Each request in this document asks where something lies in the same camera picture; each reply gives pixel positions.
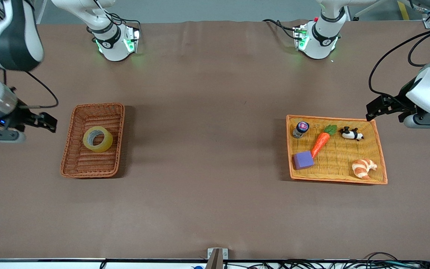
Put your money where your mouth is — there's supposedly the toy croissant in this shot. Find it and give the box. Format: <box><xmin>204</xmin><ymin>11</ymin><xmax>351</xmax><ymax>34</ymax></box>
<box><xmin>352</xmin><ymin>159</ymin><xmax>378</xmax><ymax>180</ymax></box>

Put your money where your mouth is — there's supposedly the orange wicker tray basket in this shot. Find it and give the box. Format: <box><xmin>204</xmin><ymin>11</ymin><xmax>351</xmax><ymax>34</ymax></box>
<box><xmin>286</xmin><ymin>114</ymin><xmax>388</xmax><ymax>185</ymax></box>

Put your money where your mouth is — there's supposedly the base connector plate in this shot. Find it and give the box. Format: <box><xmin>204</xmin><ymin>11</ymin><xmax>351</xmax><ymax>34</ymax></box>
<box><xmin>293</xmin><ymin>25</ymin><xmax>309</xmax><ymax>51</ymax></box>
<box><xmin>124</xmin><ymin>27</ymin><xmax>141</xmax><ymax>55</ymax></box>

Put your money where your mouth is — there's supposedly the black left base cable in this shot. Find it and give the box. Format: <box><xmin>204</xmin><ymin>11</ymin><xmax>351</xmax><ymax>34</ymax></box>
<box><xmin>262</xmin><ymin>19</ymin><xmax>298</xmax><ymax>41</ymax></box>

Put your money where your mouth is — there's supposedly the purple foam cube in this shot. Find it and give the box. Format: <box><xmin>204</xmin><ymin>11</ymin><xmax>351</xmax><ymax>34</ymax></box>
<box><xmin>293</xmin><ymin>151</ymin><xmax>315</xmax><ymax>170</ymax></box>

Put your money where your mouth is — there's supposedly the right base connector plate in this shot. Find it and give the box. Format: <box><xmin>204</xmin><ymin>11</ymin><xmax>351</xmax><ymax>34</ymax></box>
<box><xmin>124</xmin><ymin>27</ymin><xmax>141</xmax><ymax>55</ymax></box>

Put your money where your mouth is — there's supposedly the black right base cable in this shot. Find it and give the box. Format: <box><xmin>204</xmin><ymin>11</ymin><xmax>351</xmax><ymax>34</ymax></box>
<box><xmin>109</xmin><ymin>13</ymin><xmax>142</xmax><ymax>32</ymax></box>

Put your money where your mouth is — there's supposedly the orange toy carrot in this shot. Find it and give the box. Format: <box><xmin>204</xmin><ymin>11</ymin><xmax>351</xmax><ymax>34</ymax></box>
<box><xmin>311</xmin><ymin>124</ymin><xmax>338</xmax><ymax>159</ymax></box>

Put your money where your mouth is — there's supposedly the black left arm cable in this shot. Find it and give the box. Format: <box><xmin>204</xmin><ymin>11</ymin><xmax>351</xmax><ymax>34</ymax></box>
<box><xmin>368</xmin><ymin>30</ymin><xmax>430</xmax><ymax>101</ymax></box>

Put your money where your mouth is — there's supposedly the left base connector plate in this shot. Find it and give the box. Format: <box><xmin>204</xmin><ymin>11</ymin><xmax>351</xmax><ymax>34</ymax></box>
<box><xmin>293</xmin><ymin>25</ymin><xmax>309</xmax><ymax>51</ymax></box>

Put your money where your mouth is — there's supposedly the yellow tape roll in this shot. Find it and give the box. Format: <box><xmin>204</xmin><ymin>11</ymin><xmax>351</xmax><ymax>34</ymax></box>
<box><xmin>82</xmin><ymin>126</ymin><xmax>113</xmax><ymax>153</ymax></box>

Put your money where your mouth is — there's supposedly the black cable bundle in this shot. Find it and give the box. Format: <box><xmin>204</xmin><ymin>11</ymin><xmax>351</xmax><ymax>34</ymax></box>
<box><xmin>222</xmin><ymin>252</ymin><xmax>430</xmax><ymax>269</ymax></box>

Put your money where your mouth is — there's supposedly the brown wicker basket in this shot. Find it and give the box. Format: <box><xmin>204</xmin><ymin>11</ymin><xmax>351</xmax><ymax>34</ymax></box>
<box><xmin>60</xmin><ymin>103</ymin><xmax>126</xmax><ymax>179</ymax></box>

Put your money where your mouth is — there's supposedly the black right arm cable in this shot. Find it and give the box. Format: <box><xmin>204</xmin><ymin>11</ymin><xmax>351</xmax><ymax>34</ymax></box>
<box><xmin>4</xmin><ymin>70</ymin><xmax>59</xmax><ymax>109</ymax></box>

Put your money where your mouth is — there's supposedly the brown table mat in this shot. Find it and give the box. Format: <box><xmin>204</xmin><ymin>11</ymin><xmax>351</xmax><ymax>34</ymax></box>
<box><xmin>0</xmin><ymin>21</ymin><xmax>430</xmax><ymax>261</ymax></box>

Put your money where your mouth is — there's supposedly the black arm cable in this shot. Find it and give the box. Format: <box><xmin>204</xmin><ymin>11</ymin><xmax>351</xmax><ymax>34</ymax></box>
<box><xmin>4</xmin><ymin>70</ymin><xmax>59</xmax><ymax>109</ymax></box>
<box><xmin>368</xmin><ymin>30</ymin><xmax>430</xmax><ymax>101</ymax></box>

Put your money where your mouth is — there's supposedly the black base cable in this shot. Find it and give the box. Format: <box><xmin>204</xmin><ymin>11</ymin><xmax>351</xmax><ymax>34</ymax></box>
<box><xmin>262</xmin><ymin>19</ymin><xmax>298</xmax><ymax>41</ymax></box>
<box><xmin>109</xmin><ymin>13</ymin><xmax>142</xmax><ymax>32</ymax></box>

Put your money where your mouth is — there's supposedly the metal bracket with post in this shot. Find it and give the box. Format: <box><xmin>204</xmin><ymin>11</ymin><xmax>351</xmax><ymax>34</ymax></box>
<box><xmin>207</xmin><ymin>248</ymin><xmax>229</xmax><ymax>269</ymax></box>

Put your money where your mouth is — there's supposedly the black white panda toy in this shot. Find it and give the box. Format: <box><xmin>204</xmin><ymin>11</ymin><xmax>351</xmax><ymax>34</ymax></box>
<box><xmin>339</xmin><ymin>126</ymin><xmax>365</xmax><ymax>142</ymax></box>

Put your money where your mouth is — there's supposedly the small dark jar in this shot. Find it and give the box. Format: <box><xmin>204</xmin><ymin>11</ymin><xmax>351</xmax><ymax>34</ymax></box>
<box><xmin>293</xmin><ymin>121</ymin><xmax>310</xmax><ymax>139</ymax></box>

